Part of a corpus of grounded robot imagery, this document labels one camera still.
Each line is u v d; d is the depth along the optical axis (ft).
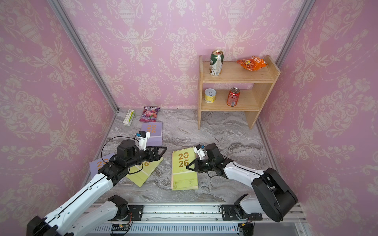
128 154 1.93
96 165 2.96
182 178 2.66
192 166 2.60
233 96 2.81
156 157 2.19
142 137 2.23
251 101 3.18
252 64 2.47
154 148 2.20
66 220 1.35
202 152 2.61
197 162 2.44
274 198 1.35
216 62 2.34
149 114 3.71
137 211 2.44
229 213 2.39
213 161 2.21
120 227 2.39
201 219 2.43
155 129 3.59
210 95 3.02
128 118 3.58
